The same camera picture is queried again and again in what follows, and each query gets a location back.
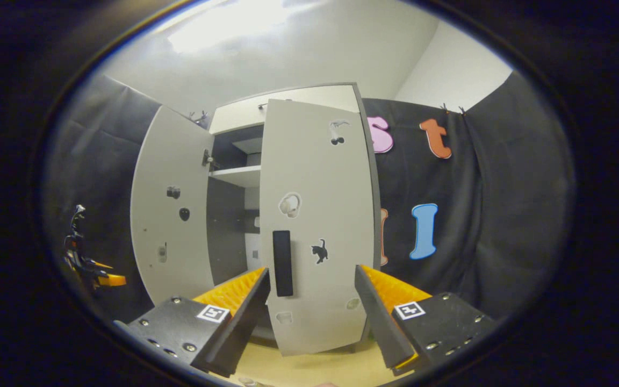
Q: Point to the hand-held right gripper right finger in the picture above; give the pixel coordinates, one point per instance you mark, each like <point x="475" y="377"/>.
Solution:
<point x="382" y="328"/>

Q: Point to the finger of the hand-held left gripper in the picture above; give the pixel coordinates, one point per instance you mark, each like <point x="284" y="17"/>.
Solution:
<point x="100" y="265"/>
<point x="113" y="280"/>

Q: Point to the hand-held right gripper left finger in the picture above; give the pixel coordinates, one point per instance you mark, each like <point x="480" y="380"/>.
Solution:
<point x="239" y="328"/>

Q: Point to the white cabinet door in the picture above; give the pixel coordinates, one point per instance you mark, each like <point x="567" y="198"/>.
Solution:
<point x="153" y="161"/>
<point x="336" y="199"/>

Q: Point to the white and grey cabinet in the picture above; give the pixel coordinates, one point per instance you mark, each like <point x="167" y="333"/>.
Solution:
<point x="234" y="174"/>

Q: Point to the white cabinet drawer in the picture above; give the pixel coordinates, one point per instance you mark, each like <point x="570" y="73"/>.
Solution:
<point x="234" y="115"/>

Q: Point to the black backdrop cloth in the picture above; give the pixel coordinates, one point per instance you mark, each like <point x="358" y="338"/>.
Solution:
<point x="503" y="215"/>

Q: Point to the ceiling light panel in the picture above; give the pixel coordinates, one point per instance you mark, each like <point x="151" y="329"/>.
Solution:
<point x="218" y="32"/>

